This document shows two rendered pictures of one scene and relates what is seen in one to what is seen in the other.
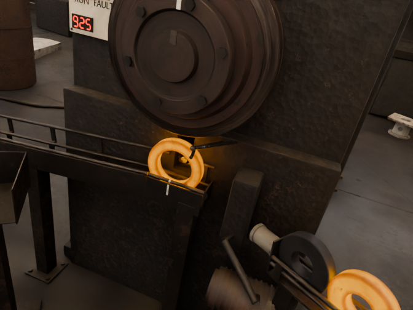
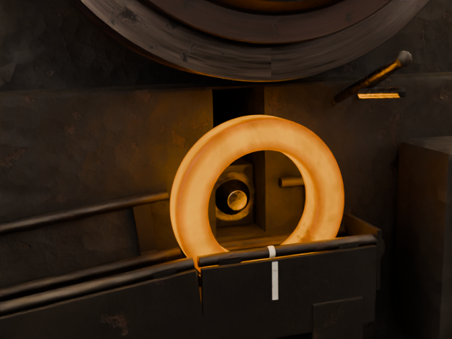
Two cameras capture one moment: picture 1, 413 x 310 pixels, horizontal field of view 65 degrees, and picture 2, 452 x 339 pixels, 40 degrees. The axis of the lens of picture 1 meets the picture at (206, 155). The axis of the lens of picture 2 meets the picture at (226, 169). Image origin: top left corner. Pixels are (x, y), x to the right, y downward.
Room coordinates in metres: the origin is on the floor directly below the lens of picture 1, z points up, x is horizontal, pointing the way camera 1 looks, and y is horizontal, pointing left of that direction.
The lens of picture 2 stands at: (0.38, 0.44, 0.92)
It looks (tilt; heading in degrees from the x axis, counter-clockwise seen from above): 12 degrees down; 329
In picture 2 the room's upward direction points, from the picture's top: 1 degrees counter-clockwise
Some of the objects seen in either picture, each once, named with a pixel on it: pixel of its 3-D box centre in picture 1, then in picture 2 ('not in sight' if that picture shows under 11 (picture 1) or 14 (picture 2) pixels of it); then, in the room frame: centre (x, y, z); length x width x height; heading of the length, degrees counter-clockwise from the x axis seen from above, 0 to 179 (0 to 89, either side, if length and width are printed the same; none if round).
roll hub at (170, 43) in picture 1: (176, 56); not in sight; (0.79, 0.12, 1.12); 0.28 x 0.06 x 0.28; 76
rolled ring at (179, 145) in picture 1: (175, 165); (259, 204); (0.89, 0.09, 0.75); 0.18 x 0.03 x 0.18; 76
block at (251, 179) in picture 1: (241, 206); (442, 241); (0.84, -0.14, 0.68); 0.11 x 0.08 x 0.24; 166
